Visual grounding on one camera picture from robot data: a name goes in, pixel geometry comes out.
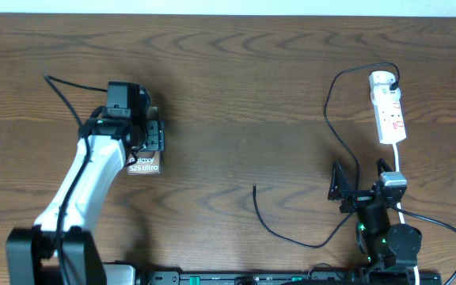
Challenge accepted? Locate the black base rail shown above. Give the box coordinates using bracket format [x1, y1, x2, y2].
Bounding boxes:
[104, 270, 443, 285]

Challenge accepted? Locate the white power strip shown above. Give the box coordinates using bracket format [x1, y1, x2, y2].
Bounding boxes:
[369, 70, 406, 145]

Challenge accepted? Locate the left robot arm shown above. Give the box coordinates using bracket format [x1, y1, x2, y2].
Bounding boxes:
[6, 82, 165, 284]

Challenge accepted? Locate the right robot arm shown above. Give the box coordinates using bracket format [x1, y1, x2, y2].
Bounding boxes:
[328, 159, 422, 284]

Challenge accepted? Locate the white power strip cord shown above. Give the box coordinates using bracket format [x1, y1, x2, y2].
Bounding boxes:
[392, 142, 420, 285]

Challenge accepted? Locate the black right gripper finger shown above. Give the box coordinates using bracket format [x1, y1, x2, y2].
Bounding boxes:
[377, 158, 393, 176]
[328, 161, 351, 200]

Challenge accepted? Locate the black right camera cable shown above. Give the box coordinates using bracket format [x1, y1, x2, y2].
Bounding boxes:
[389, 204, 456, 285]

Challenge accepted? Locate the Samsung Galaxy smartphone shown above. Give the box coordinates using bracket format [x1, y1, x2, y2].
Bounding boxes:
[127, 105, 162, 176]

